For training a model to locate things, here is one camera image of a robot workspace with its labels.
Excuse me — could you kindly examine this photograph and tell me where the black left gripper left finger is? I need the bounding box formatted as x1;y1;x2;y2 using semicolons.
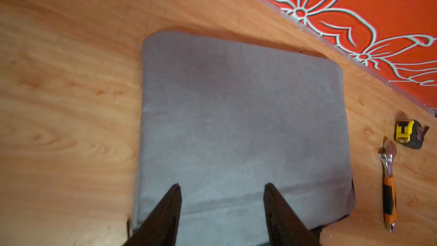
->
125;183;182;246

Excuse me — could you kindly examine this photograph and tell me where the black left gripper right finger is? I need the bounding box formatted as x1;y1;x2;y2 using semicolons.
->
264;183;320;246

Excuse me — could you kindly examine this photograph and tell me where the grey zippered laptop bag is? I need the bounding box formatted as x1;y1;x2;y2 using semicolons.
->
133;31;356;246

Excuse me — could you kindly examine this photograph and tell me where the yellow black tape measure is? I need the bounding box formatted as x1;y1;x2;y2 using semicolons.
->
394;120;429;150

